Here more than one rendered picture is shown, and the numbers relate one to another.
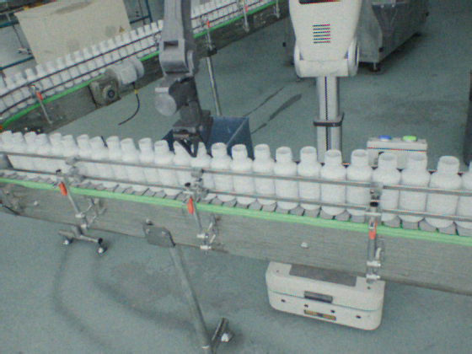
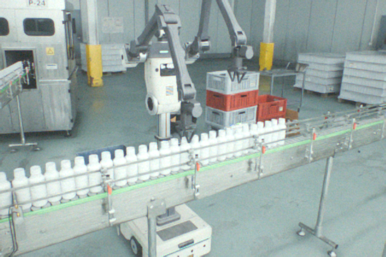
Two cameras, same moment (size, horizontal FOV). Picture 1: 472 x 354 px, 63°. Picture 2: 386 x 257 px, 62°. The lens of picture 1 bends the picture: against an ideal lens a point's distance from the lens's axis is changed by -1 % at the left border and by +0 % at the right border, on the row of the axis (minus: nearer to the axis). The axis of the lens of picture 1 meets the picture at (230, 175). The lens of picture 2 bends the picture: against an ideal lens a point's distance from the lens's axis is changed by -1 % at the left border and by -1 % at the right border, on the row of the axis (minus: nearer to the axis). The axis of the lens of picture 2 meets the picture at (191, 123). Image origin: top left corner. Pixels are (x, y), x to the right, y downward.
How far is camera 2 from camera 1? 1.44 m
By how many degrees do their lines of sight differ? 57
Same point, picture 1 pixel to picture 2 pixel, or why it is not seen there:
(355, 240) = (249, 163)
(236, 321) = not seen: outside the picture
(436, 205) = (268, 139)
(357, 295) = (202, 231)
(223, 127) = not seen: hidden behind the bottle
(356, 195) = (246, 143)
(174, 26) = (187, 77)
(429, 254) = (269, 159)
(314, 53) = (166, 100)
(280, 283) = (163, 248)
